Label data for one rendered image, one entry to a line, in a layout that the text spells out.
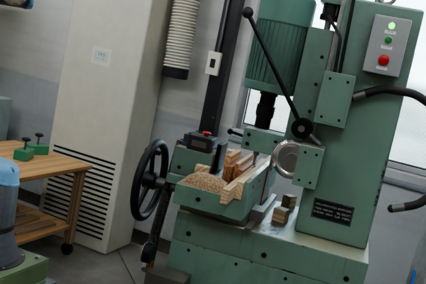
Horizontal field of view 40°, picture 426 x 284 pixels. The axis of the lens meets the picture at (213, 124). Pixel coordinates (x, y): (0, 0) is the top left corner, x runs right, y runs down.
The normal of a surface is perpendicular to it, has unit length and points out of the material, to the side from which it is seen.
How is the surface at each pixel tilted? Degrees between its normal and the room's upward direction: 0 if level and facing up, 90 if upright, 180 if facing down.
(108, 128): 90
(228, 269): 90
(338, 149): 90
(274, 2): 90
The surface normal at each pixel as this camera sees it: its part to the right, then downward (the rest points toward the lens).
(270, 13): -0.65, -0.03
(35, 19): -0.39, 0.05
